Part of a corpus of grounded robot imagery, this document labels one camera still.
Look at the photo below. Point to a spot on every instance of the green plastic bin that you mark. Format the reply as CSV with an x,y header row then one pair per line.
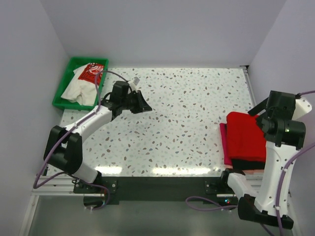
x,y
74,63

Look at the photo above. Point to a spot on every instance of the folded black t shirt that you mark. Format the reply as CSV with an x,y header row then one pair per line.
x,y
240,164

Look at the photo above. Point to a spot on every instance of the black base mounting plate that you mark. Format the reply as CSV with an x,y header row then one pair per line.
x,y
113,190

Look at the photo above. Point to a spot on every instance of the folded magenta t shirt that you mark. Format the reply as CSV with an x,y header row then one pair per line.
x,y
223,134

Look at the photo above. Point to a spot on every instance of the white t shirt red print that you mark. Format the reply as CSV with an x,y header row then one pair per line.
x,y
81,88

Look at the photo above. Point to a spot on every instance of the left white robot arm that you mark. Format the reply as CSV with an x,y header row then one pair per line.
x,y
64,148

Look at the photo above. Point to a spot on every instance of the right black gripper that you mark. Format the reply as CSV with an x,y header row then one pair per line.
x,y
257,108

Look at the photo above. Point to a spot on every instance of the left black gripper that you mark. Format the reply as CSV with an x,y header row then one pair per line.
x,y
141,105

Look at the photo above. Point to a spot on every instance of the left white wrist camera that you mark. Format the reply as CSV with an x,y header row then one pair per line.
x,y
133,84

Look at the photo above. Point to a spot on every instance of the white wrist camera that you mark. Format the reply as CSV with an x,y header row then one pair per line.
x,y
302,107
133,84

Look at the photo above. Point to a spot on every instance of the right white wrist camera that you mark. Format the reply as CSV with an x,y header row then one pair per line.
x,y
302,107

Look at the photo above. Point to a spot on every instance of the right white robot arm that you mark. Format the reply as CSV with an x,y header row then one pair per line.
x,y
268,206

